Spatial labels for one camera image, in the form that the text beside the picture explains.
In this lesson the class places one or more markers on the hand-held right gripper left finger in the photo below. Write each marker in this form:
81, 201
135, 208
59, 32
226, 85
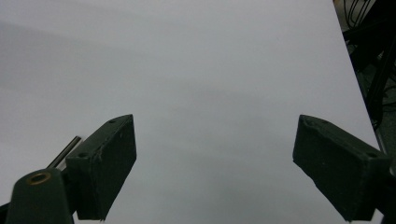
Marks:
102, 168

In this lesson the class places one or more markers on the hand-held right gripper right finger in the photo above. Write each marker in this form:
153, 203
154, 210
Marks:
339, 168

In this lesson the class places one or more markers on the black frame strut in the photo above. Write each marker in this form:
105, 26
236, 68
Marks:
381, 84

